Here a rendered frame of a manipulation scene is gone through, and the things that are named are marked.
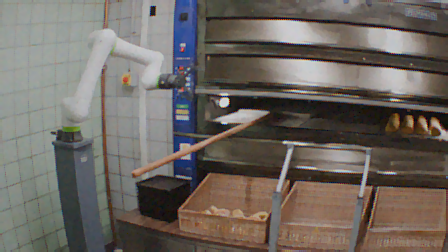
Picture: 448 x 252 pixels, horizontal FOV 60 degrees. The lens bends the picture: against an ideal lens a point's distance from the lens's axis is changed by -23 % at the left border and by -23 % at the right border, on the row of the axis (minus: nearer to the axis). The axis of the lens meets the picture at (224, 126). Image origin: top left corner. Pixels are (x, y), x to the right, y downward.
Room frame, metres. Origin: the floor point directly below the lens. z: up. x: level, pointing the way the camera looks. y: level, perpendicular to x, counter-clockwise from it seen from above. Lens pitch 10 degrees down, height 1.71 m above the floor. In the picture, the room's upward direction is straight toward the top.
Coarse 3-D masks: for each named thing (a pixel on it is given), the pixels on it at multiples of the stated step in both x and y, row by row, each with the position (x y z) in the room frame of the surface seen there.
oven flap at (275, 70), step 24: (216, 72) 3.21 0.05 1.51; (240, 72) 3.14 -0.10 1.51; (264, 72) 3.08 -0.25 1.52; (288, 72) 3.02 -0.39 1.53; (312, 72) 2.96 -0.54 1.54; (336, 72) 2.89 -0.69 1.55; (360, 72) 2.83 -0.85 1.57; (384, 72) 2.76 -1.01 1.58; (408, 72) 2.69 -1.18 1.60; (432, 72) 2.62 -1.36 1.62; (408, 96) 2.65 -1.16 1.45; (432, 96) 2.55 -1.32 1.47
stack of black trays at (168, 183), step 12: (144, 180) 3.10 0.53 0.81; (156, 180) 3.15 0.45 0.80; (168, 180) 3.16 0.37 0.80; (180, 180) 3.17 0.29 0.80; (192, 180) 3.15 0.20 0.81; (144, 192) 3.01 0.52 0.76; (156, 192) 2.95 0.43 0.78; (168, 192) 2.91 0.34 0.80; (180, 192) 3.02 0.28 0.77; (144, 204) 3.00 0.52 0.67; (156, 204) 2.95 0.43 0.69; (168, 204) 2.91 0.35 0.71; (180, 204) 3.03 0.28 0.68; (156, 216) 2.96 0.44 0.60; (168, 216) 2.91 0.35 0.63
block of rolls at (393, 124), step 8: (392, 120) 3.04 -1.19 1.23; (408, 120) 3.07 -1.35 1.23; (416, 120) 3.28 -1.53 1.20; (424, 120) 3.09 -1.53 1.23; (432, 120) 3.13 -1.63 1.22; (392, 128) 2.86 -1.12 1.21; (408, 128) 2.80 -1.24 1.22; (416, 128) 2.88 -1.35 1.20; (424, 128) 2.76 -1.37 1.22; (432, 128) 2.75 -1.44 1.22; (440, 128) 2.79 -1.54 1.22
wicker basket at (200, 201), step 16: (208, 176) 3.16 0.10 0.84; (224, 176) 3.15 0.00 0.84; (240, 176) 3.11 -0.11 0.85; (208, 192) 3.15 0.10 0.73; (224, 192) 3.12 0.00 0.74; (240, 192) 3.08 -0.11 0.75; (256, 192) 3.04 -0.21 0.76; (192, 208) 2.92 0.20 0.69; (208, 208) 3.13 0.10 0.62; (224, 208) 3.09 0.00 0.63; (256, 208) 3.01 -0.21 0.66; (192, 224) 2.74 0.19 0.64; (224, 224) 2.65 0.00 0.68; (240, 224) 2.62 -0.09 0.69; (256, 224) 2.58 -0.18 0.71; (240, 240) 2.61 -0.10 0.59; (256, 240) 2.58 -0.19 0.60
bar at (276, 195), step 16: (256, 144) 2.71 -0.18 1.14; (272, 144) 2.67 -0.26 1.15; (288, 144) 2.62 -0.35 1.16; (304, 144) 2.59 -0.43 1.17; (320, 144) 2.56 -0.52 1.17; (288, 160) 2.57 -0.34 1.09; (368, 160) 2.39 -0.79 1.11; (272, 192) 2.43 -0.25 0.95; (272, 208) 2.42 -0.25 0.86; (272, 224) 2.42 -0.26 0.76; (272, 240) 2.42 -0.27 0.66; (352, 240) 2.22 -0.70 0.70
